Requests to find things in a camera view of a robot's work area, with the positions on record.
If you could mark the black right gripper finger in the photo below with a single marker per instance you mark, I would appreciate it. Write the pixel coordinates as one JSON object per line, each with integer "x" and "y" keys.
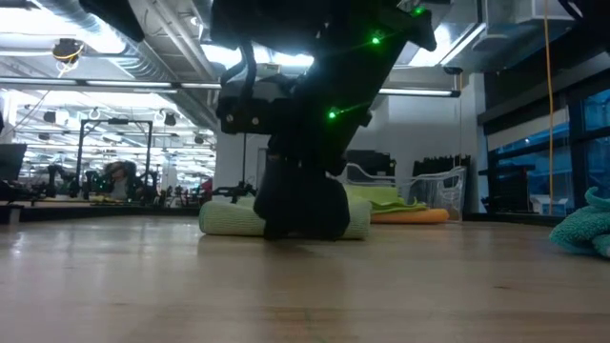
{"x": 305, "y": 205}

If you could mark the lime green microfiber towel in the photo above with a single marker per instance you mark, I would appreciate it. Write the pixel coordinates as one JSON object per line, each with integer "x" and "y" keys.
{"x": 381, "y": 195}

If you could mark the pale green towel teal hem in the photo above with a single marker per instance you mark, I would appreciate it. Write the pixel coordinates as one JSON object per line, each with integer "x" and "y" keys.
{"x": 229, "y": 219}

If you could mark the orange microfiber towel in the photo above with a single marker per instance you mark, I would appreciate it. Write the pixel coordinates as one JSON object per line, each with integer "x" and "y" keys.
{"x": 410, "y": 217}

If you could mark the teal microfiber towel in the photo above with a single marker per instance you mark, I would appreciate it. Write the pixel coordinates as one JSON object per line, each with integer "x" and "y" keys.
{"x": 586, "y": 231}

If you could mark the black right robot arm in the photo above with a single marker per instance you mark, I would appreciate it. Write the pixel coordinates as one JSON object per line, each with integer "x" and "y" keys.
{"x": 333, "y": 28}

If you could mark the black equipment cabinet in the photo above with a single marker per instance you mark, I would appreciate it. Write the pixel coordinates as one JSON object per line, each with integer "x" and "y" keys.
{"x": 376, "y": 162}

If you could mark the black storage rack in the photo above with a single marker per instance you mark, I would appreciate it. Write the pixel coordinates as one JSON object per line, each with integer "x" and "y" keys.
{"x": 438, "y": 164}

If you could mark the clear plastic bin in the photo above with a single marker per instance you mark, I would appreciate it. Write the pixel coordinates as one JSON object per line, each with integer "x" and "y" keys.
{"x": 443, "y": 188}

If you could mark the person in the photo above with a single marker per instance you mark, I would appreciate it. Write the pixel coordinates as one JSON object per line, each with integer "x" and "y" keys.
{"x": 118, "y": 178}

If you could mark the long ceiling light bar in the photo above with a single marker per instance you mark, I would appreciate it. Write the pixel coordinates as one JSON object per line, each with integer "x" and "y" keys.
{"x": 128, "y": 83}

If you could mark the white box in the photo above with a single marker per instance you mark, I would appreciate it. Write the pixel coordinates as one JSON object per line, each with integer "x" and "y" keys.
{"x": 548, "y": 206}

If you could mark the black monitor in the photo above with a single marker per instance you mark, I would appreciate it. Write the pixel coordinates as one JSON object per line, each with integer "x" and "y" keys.
{"x": 12, "y": 159}

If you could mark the black gantry frame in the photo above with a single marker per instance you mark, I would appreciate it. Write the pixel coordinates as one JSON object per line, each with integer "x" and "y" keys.
{"x": 245, "y": 157}
{"x": 80, "y": 147}

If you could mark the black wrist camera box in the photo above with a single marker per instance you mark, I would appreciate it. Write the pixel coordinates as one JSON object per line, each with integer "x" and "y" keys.
{"x": 248, "y": 114}

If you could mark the round silver ceiling duct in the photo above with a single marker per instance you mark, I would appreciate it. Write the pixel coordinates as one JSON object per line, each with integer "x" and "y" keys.
{"x": 200, "y": 12}

